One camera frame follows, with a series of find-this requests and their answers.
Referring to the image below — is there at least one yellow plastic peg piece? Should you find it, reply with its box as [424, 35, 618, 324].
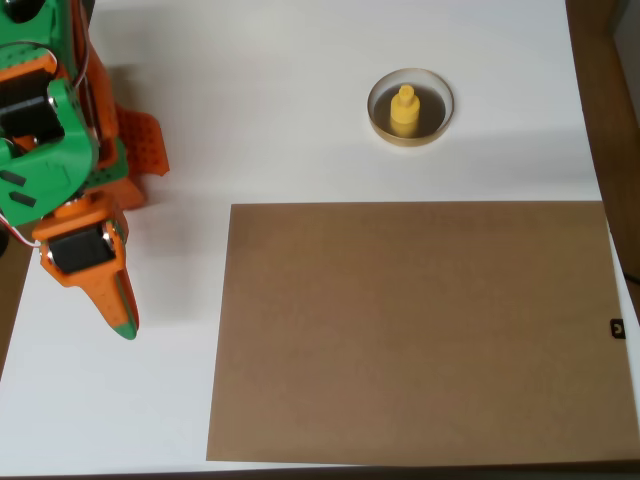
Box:
[389, 84, 421, 138]

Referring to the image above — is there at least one orange robot base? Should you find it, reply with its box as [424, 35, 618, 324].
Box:
[92, 104, 171, 211]

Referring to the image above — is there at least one round shallow dish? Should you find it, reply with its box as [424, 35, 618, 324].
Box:
[366, 67, 456, 149]

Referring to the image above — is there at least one brown cardboard mat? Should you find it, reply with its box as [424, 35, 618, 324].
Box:
[205, 201, 640, 464]

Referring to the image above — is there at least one white paper sheet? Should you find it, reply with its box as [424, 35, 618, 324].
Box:
[0, 0, 640, 476]

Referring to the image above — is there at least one white red servo cable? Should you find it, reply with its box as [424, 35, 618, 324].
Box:
[0, 212, 45, 250]

